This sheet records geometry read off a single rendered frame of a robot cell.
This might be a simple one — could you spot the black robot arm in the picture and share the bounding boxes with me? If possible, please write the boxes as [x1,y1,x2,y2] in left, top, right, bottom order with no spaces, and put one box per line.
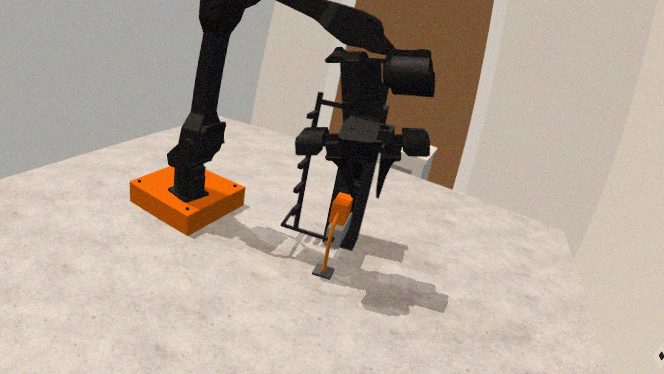
[167,0,435,203]

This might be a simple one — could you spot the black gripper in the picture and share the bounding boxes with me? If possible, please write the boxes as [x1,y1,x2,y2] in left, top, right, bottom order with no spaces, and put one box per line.
[295,93,430,198]

